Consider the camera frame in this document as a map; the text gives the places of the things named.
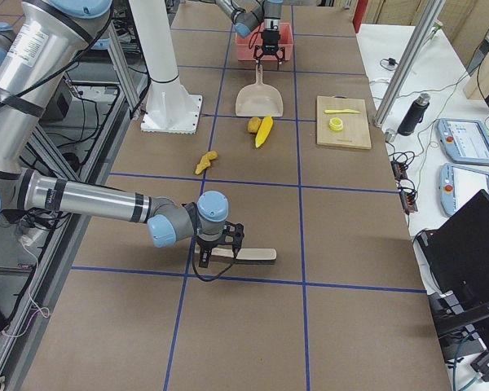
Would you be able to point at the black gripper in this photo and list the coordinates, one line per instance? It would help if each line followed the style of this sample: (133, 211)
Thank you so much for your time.
(270, 39)
(207, 244)

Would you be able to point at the beige black-bristle brush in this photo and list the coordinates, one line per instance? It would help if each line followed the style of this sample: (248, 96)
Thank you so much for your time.
(252, 256)

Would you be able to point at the beige plastic dustpan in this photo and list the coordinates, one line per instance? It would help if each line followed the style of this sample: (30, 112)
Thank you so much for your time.
(259, 99)

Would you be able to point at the brown toy potato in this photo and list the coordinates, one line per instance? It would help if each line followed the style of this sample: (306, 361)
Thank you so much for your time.
(254, 125)

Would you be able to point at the yellow toy corn cob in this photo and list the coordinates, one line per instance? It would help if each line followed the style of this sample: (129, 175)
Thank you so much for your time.
(264, 131)

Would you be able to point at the tan toy ginger root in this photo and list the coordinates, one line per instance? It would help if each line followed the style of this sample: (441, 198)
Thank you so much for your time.
(205, 162)

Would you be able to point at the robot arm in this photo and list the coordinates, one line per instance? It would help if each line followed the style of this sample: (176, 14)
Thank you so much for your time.
(266, 14)
(53, 37)

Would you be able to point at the pink plastic bin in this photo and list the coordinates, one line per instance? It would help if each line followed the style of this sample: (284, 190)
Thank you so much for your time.
(252, 47)

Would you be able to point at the yellow plastic knife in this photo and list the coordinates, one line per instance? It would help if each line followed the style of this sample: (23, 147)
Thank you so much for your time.
(341, 111)

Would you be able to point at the yellow lemon slices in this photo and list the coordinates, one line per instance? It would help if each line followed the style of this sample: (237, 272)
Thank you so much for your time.
(336, 124)

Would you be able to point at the wooden cutting board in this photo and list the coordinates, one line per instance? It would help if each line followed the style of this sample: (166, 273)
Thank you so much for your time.
(356, 130)

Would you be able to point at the black water bottle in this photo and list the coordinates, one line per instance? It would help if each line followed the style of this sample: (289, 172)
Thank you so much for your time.
(414, 115)

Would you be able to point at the upper blue teach pendant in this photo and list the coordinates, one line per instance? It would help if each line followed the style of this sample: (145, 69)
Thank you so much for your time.
(464, 141)

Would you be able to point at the blue teach pendant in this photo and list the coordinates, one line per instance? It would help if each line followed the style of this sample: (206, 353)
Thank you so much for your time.
(458, 184)
(464, 141)

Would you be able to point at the lower blue teach pendant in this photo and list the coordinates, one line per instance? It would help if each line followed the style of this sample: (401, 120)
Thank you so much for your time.
(458, 184)

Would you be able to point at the black monitor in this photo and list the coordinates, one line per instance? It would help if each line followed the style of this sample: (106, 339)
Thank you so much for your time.
(458, 256)

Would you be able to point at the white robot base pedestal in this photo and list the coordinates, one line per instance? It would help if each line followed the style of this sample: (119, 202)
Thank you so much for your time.
(169, 107)

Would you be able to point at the aluminium frame post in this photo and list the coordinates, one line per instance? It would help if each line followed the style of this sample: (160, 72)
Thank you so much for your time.
(411, 52)

